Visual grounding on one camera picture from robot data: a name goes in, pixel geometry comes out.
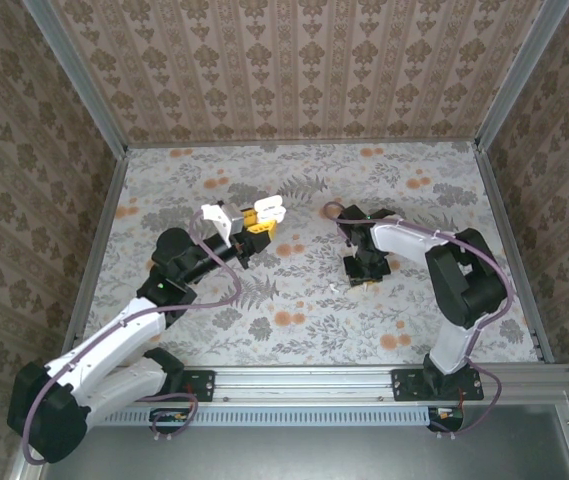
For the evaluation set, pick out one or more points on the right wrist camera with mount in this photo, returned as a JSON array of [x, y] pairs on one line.
[[348, 260]]

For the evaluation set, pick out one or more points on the white earbud charging case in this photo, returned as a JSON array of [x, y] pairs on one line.
[[269, 205]]

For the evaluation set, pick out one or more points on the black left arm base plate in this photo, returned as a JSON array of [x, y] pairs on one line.
[[204, 385]]

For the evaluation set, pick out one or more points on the aluminium frame post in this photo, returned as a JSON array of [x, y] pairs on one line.
[[514, 75], [81, 80]]

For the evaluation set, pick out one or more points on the aluminium side rail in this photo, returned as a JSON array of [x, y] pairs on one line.
[[504, 225], [98, 250]]

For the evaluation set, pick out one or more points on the metal sheet tray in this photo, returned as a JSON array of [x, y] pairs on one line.
[[304, 455]]

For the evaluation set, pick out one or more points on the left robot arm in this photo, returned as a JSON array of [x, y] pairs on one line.
[[109, 340]]

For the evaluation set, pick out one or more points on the aluminium back rail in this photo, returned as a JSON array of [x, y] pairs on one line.
[[289, 143]]

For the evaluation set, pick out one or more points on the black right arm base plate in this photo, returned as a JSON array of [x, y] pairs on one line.
[[404, 385]]

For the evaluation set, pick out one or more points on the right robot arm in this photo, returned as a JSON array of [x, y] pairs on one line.
[[464, 285]]

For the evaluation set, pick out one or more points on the aluminium front rail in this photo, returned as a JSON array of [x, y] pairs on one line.
[[304, 385]]

